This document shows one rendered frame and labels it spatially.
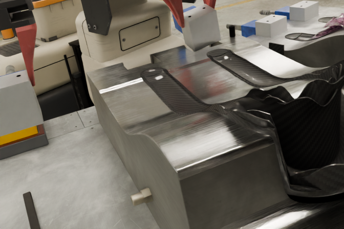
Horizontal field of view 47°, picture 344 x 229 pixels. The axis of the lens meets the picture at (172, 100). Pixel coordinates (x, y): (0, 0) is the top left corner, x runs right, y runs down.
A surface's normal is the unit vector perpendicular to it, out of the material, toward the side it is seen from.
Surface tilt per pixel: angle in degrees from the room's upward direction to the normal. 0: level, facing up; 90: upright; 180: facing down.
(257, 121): 110
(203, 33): 98
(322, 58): 90
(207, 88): 3
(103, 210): 0
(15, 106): 92
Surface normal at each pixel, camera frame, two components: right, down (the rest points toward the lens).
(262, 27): -0.76, 0.39
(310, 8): 0.64, 0.25
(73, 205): -0.15, -0.89
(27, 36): 0.39, 0.67
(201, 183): 0.37, 0.24
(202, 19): 0.41, 0.47
